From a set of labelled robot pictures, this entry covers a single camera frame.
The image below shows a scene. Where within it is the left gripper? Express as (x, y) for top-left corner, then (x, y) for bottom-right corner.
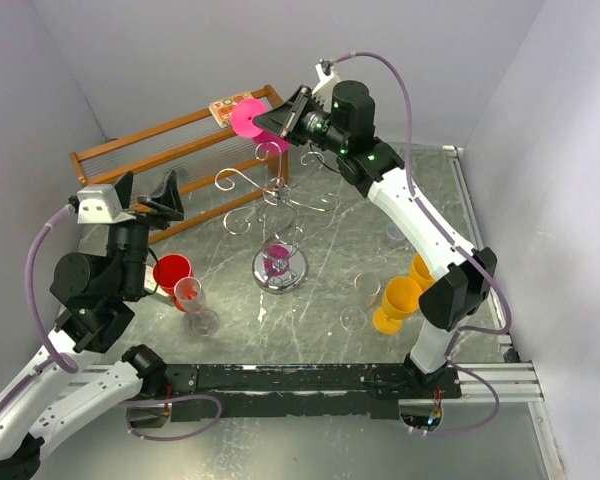
(108, 168), (185, 295)

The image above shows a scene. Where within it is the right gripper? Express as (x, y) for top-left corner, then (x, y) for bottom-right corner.
(252, 85), (347, 155)

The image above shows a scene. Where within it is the pink wine glass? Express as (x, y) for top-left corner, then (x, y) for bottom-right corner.
(230, 98), (290, 155)

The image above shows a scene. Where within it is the orange wine glass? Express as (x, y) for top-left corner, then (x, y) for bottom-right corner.
(409, 254), (435, 292)
(372, 276), (422, 335)

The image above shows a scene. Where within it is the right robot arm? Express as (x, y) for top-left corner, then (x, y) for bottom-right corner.
(250, 80), (497, 398)

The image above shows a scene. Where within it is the wooden shelf rack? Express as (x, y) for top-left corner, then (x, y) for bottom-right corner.
(69, 84), (290, 246)

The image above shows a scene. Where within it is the clear wine glass left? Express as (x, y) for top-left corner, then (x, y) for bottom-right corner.
(174, 277), (220, 337)

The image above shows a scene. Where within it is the clear wine glass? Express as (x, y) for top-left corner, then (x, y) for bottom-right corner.
(174, 277), (220, 337)
(340, 272), (381, 333)

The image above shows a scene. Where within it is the chrome wine glass rack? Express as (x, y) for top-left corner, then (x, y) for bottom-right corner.
(214, 141), (340, 295)

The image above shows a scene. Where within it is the clear wine glass right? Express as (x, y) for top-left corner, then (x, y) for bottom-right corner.
(340, 272), (381, 333)

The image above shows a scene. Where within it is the orange wine glass front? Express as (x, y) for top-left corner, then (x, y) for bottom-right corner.
(372, 276), (422, 335)

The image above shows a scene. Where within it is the orange spiral notebook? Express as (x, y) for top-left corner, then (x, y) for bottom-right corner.
(208, 91), (252, 128)

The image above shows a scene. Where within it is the red plastic cup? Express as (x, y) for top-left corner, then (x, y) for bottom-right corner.
(152, 254), (193, 296)

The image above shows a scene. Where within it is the white card box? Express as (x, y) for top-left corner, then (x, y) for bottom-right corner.
(144, 265), (173, 304)

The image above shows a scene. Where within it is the small clear purple cup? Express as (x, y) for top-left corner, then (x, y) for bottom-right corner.
(384, 223), (406, 249)

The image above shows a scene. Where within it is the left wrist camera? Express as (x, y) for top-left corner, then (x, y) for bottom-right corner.
(77, 184), (134, 225)

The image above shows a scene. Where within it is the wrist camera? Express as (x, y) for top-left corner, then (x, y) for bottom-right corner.
(77, 184), (134, 225)
(312, 59), (341, 106)

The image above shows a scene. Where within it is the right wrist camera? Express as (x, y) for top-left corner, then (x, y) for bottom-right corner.
(312, 59), (341, 106)

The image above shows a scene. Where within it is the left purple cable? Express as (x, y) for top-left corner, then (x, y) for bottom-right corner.
(0, 204), (81, 431)

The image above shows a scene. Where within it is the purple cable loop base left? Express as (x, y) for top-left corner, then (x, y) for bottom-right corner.
(126, 394), (226, 442)

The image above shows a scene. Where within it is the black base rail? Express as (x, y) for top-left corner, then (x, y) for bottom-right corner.
(149, 363), (461, 422)

